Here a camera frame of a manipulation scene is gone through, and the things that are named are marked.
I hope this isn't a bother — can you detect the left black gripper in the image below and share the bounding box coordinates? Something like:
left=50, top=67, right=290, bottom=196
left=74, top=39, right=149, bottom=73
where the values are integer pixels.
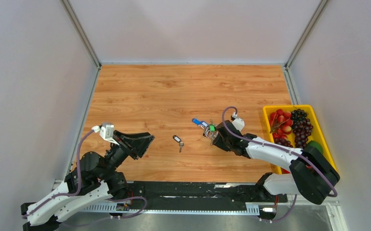
left=100, top=129, right=156, bottom=180

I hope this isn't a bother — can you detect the keyring with key bunch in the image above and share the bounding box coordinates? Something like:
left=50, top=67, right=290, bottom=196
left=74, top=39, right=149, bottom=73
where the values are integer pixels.
left=203, top=119, right=218, bottom=146

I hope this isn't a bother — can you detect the key with blue tag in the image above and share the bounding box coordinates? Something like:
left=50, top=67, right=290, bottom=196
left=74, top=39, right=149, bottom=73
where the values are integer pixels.
left=192, top=118, right=209, bottom=129

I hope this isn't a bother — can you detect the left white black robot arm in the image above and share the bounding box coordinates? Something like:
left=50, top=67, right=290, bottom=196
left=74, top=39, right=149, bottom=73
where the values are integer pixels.
left=21, top=126, right=155, bottom=231

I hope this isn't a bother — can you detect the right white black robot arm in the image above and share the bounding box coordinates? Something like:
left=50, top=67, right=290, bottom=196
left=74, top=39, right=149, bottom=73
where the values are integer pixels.
left=213, top=120, right=340, bottom=205

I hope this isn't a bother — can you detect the key with black tag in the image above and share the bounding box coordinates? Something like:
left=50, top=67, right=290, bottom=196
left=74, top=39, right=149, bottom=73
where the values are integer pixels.
left=172, top=135, right=185, bottom=153

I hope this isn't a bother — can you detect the red cherries bunch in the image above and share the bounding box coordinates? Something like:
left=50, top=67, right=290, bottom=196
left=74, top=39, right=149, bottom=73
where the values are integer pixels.
left=268, top=109, right=293, bottom=139

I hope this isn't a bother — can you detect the dark red grapes bunch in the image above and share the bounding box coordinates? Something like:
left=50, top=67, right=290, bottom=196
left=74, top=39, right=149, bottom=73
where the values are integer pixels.
left=274, top=138, right=293, bottom=148

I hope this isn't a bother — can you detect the dark purple grapes bunch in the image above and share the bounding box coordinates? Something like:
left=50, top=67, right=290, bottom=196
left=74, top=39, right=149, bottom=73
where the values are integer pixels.
left=291, top=109, right=314, bottom=148

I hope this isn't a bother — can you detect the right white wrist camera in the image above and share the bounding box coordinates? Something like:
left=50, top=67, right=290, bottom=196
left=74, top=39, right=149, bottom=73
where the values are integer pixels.
left=231, top=112, right=245, bottom=131

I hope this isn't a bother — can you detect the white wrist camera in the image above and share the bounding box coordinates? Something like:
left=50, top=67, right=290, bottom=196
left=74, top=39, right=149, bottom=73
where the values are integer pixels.
left=91, top=122, right=119, bottom=145
left=231, top=112, right=245, bottom=131

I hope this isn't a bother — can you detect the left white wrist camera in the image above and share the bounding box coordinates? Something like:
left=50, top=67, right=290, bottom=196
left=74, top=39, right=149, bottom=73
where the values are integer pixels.
left=91, top=122, right=119, bottom=145

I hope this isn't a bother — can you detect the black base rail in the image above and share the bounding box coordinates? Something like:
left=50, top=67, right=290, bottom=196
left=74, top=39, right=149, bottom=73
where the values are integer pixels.
left=111, top=181, right=288, bottom=211

